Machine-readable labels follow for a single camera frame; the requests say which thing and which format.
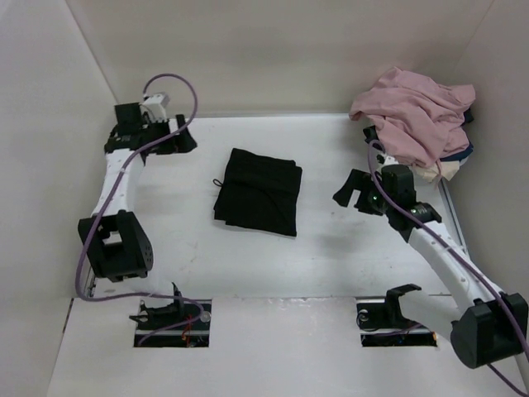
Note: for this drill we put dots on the beige garment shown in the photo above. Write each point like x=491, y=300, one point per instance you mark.
x=440, y=170

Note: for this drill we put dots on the pink garment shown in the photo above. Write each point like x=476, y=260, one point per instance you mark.
x=418, y=121

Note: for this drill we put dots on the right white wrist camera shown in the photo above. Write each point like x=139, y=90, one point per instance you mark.
x=384, y=159

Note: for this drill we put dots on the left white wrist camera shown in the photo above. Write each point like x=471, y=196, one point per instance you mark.
x=156, y=105

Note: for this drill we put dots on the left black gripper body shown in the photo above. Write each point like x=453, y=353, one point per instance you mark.
x=152, y=129

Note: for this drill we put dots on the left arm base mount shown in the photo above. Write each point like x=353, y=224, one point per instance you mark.
x=176, y=324

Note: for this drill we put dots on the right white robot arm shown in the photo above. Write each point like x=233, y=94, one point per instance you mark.
x=487, y=324

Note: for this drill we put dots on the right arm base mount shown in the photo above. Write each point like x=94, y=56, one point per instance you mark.
x=382, y=324

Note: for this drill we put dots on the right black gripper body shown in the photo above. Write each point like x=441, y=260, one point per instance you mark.
x=373, y=199

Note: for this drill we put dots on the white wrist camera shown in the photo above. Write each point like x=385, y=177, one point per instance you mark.
x=384, y=159
x=156, y=105

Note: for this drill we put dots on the black trousers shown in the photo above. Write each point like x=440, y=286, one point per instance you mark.
x=259, y=193

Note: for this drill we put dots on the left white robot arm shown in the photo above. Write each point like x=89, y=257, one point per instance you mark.
x=115, y=244

